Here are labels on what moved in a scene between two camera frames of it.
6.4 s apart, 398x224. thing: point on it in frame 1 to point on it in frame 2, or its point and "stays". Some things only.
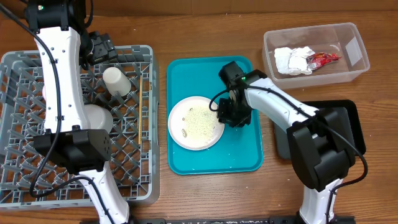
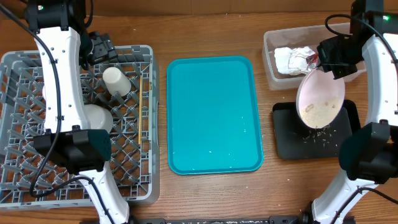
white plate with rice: [193, 125] to [319, 98]
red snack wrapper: [321, 58] stays
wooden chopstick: [140, 109] stays
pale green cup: [116, 81] stays
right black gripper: [245, 119] to [327, 66]
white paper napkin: [293, 61] stays
